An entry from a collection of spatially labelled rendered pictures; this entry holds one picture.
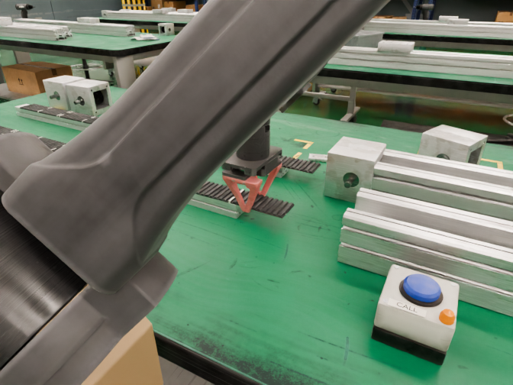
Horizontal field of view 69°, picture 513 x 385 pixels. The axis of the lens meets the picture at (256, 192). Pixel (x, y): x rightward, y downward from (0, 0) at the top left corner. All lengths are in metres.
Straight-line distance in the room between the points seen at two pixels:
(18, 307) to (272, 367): 0.32
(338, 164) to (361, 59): 1.48
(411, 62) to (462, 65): 0.23
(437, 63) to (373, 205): 1.57
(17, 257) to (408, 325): 0.39
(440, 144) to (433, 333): 0.50
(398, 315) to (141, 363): 0.27
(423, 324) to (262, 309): 0.19
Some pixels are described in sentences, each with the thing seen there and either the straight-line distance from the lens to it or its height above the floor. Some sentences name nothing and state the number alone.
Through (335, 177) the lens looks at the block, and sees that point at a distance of 0.75.
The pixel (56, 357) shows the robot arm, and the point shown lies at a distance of 0.19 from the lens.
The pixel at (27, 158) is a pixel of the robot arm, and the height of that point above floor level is 1.08.
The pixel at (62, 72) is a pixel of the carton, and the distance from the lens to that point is 4.33.
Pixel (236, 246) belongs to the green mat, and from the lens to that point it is 0.62.
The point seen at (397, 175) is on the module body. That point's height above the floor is 0.86.
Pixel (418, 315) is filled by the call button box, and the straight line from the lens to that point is 0.46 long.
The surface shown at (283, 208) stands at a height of 0.81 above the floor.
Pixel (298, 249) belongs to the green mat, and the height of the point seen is 0.78.
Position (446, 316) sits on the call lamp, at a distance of 0.46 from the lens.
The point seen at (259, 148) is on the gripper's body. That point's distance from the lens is 0.60.
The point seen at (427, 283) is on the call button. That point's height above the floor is 0.85.
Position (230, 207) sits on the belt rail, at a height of 0.80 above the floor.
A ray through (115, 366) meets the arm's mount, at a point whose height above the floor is 0.87.
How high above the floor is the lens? 1.15
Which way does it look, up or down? 29 degrees down
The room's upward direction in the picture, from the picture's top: straight up
